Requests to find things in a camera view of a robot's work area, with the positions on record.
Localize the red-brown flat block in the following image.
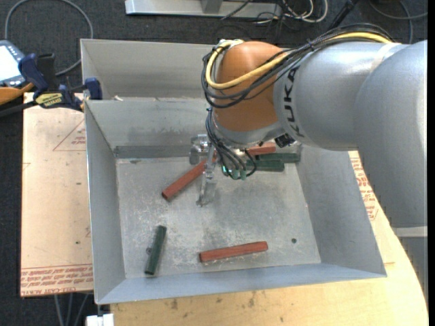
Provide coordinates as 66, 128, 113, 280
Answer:
161, 160, 209, 202
245, 142, 277, 157
198, 240, 269, 264

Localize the brown cardboard board, red print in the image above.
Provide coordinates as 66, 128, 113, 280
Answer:
20, 92, 397, 298

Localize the grey metal bin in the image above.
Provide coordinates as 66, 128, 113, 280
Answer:
80, 38, 387, 306

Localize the black cylinder on white bracket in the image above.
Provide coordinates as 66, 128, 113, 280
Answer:
274, 132, 302, 149

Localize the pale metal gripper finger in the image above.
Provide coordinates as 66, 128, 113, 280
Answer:
196, 161, 209, 207
205, 168, 218, 204

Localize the dark green flat block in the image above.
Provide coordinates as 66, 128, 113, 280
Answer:
245, 160, 286, 173
254, 151, 302, 164
144, 225, 168, 276

